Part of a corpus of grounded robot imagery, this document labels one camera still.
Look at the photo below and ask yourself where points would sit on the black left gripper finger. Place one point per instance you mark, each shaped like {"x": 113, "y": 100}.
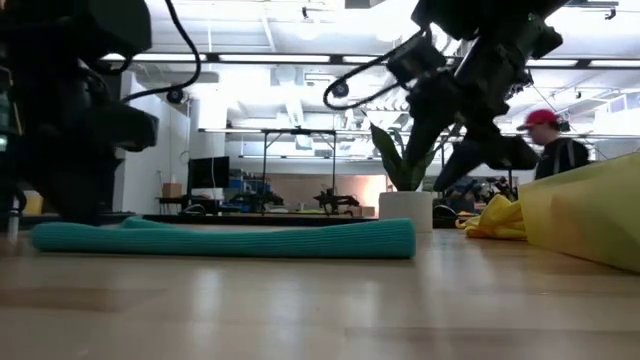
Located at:
{"x": 75, "y": 190}

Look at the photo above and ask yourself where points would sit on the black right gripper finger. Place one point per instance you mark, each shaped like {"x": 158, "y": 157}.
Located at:
{"x": 425, "y": 132}
{"x": 457, "y": 165}

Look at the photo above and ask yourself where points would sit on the yellow microfiber towel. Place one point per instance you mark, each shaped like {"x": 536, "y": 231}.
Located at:
{"x": 500, "y": 220}

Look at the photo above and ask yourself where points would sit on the yellow translucent plastic bin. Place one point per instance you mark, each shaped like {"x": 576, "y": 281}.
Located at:
{"x": 585, "y": 215}

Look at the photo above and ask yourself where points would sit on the teal microfiber towel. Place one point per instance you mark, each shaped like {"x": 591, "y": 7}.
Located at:
{"x": 225, "y": 242}

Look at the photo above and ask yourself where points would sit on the black background robot arm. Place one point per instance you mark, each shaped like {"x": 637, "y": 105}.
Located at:
{"x": 332, "y": 200}

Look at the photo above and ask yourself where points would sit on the yellow bucket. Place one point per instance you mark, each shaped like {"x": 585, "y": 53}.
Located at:
{"x": 34, "y": 204}

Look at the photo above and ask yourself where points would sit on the snake plant in white pot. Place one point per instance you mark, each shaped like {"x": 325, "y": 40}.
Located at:
{"x": 405, "y": 210}

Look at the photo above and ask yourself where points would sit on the black ceiling spotlight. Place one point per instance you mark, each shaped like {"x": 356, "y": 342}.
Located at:
{"x": 340, "y": 90}
{"x": 175, "y": 95}

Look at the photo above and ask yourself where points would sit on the cardboard box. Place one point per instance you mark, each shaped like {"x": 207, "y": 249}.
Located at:
{"x": 172, "y": 190}

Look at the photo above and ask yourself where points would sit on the person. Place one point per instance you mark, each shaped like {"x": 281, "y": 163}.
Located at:
{"x": 560, "y": 155}

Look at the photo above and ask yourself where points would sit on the black computer monitor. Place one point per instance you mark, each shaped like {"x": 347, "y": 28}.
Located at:
{"x": 209, "y": 172}

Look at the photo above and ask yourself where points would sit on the black background table frame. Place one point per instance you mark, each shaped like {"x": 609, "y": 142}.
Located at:
{"x": 300, "y": 131}

